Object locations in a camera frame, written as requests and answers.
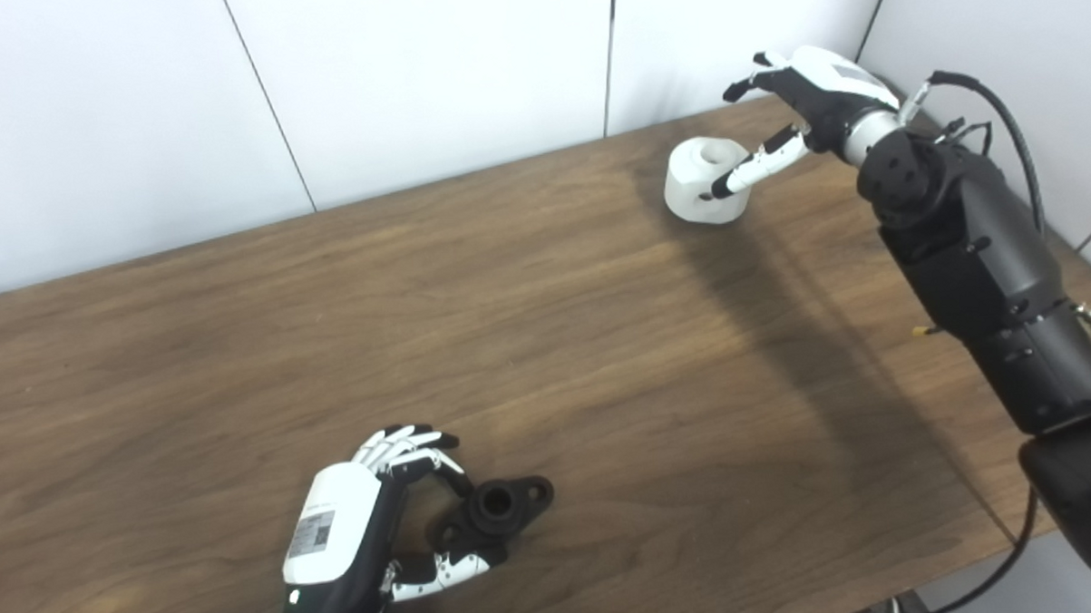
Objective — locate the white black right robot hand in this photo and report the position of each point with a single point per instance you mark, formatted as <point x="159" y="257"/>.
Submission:
<point x="828" y="92"/>

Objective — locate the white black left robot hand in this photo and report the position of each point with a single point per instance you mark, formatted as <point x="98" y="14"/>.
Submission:
<point x="336" y="532"/>

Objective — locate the round white piece with holes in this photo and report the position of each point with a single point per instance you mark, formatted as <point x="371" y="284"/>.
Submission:
<point x="691" y="188"/>

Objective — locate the black holder with flange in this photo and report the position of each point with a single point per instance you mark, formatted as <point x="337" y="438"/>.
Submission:
<point x="516" y="507"/>

